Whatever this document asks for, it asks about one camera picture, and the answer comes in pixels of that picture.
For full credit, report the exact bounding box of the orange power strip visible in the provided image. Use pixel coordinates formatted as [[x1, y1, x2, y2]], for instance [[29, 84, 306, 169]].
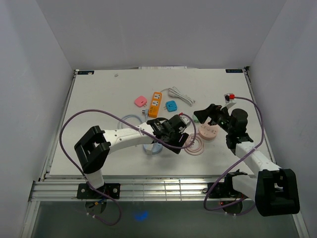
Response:
[[148, 92, 162, 118]]

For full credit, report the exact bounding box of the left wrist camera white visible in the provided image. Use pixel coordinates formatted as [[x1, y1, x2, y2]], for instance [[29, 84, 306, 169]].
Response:
[[179, 113, 191, 128]]

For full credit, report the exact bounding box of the aluminium frame rail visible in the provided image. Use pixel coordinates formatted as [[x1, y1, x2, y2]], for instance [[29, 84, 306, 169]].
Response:
[[28, 177, 298, 202]]

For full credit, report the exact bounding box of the purple cable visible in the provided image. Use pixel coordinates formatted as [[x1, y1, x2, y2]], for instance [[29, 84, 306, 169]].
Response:
[[203, 96, 264, 216], [59, 110, 197, 226]]

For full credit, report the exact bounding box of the pink round power socket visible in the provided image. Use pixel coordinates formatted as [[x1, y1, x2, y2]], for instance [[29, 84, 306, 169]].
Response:
[[198, 123, 219, 140]]

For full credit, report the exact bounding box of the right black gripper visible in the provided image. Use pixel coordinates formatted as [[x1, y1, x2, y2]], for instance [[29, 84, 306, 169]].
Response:
[[194, 104, 233, 134]]

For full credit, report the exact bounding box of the black corner label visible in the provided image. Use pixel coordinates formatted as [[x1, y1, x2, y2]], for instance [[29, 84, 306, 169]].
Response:
[[77, 70, 95, 75], [225, 69, 243, 73]]

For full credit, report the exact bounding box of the white charger plug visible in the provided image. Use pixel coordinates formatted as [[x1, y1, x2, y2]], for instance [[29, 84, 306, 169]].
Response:
[[144, 145, 153, 155]]

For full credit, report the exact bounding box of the white bundled power cord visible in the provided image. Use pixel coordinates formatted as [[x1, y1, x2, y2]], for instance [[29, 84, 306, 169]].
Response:
[[159, 86, 196, 107]]

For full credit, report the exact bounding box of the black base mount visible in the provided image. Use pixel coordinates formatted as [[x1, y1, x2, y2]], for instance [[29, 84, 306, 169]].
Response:
[[76, 183, 121, 199], [209, 182, 247, 199]]

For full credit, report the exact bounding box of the pink plug adapter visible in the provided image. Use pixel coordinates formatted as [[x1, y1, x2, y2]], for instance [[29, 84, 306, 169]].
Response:
[[134, 96, 148, 108]]

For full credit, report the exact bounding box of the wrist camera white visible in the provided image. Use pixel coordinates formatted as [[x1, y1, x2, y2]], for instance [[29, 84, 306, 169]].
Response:
[[221, 93, 236, 110], [179, 113, 191, 128]]

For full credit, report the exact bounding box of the blue plug adapter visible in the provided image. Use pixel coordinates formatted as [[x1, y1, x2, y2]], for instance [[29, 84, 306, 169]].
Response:
[[164, 100, 178, 112]]

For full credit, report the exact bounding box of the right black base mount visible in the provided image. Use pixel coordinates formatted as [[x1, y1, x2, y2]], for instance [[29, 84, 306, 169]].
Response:
[[209, 182, 247, 199]]

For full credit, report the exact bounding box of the blue round power socket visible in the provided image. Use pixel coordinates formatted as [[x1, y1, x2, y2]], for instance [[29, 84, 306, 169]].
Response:
[[143, 143, 163, 155]]

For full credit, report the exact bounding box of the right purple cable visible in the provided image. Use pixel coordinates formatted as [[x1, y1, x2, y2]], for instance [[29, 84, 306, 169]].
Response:
[[203, 96, 264, 216]]

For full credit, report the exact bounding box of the pink coiled socket cord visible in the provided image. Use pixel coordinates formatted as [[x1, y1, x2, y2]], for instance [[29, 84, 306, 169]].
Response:
[[183, 133, 206, 156]]

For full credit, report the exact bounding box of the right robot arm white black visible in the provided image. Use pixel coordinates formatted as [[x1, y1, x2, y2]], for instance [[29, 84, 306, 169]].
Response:
[[194, 104, 300, 217]]

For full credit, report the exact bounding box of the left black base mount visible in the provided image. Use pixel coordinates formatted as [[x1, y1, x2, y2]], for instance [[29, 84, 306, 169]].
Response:
[[76, 183, 121, 199]]

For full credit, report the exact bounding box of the right black corner label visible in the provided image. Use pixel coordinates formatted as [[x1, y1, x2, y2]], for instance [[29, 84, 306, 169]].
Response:
[[225, 69, 243, 73]]

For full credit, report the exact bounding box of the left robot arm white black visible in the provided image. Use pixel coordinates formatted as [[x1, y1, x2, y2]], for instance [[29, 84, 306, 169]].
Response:
[[74, 115, 191, 198]]

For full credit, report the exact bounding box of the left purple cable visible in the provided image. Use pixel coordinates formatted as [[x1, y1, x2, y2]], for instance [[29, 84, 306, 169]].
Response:
[[59, 110, 197, 226]]

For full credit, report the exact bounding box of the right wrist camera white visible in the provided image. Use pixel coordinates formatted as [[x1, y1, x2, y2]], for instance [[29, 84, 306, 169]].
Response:
[[221, 93, 236, 110]]

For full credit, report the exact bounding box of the left black corner label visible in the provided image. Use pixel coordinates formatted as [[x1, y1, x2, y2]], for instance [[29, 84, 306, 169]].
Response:
[[77, 70, 95, 75]]

